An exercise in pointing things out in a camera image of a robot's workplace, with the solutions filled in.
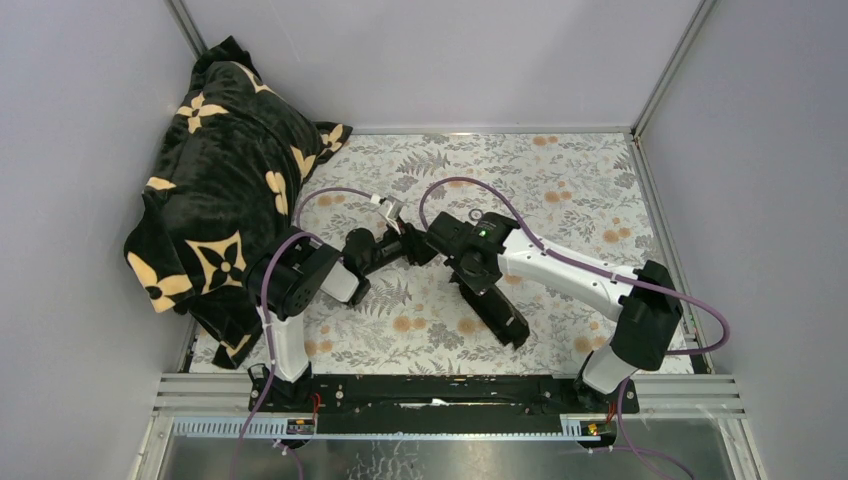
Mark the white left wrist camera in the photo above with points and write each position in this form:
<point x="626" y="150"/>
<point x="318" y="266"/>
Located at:
<point x="390" y="208"/>

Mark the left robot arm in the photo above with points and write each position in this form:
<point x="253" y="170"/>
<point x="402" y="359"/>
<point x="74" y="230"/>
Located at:
<point x="286" y="277"/>

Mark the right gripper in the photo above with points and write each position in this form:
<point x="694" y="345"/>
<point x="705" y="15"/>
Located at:
<point x="479" y="285"/>

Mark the black floral blanket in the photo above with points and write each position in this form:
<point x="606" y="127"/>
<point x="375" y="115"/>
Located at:
<point x="231" y="167"/>

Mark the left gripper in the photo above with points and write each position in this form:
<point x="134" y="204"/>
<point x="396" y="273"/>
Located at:
<point x="413" y="249"/>

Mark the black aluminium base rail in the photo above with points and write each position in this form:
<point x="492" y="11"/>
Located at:
<point x="464" y="406"/>

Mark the black paper box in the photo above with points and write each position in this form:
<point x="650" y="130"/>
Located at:
<point x="488" y="302"/>

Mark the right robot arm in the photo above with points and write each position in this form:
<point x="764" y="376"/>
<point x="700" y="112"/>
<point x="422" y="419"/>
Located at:
<point x="641" y="301"/>

